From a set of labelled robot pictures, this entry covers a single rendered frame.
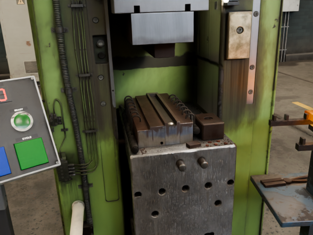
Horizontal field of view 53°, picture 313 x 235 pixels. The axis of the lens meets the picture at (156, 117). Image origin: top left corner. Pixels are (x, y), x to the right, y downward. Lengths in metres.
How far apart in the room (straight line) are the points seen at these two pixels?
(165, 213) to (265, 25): 0.80
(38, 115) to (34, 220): 1.56
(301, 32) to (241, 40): 7.53
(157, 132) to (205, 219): 0.39
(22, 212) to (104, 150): 1.41
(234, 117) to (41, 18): 0.81
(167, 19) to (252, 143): 0.68
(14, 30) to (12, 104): 5.51
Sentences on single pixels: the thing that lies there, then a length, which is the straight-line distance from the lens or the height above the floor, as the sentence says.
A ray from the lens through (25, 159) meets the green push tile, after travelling 0.93.
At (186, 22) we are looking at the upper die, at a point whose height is 1.33.
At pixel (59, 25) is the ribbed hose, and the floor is 1.33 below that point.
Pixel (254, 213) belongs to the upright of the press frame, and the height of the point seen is 0.44.
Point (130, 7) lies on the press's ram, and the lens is 1.00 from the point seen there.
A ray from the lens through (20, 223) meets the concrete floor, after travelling 2.48.
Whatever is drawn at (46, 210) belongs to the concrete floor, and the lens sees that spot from 2.52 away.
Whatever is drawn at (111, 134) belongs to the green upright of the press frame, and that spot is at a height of 0.92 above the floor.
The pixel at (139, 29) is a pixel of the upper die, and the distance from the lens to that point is 1.01.
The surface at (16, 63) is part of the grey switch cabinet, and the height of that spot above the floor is 0.48.
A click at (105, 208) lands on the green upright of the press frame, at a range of 1.38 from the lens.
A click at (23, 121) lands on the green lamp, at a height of 1.09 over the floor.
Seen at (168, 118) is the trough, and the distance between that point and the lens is 1.18.
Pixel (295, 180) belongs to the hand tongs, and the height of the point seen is 0.74.
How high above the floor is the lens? 1.38
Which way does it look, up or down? 19 degrees down
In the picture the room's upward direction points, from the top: 2 degrees counter-clockwise
